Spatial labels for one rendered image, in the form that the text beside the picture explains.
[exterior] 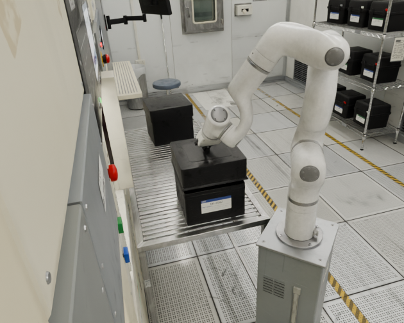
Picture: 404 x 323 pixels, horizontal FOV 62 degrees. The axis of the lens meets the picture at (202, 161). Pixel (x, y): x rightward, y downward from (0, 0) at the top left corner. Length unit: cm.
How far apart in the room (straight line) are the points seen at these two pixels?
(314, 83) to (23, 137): 104
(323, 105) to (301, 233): 54
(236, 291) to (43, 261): 207
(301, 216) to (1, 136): 126
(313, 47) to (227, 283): 163
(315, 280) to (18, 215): 134
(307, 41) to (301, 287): 95
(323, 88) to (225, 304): 146
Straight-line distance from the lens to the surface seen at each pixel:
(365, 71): 404
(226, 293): 225
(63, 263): 27
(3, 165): 19
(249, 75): 114
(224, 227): 151
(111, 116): 148
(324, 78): 119
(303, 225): 140
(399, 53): 384
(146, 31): 557
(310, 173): 120
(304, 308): 160
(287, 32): 112
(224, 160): 141
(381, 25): 383
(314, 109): 118
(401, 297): 246
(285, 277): 151
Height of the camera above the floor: 173
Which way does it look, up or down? 29 degrees down
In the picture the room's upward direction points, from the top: 4 degrees counter-clockwise
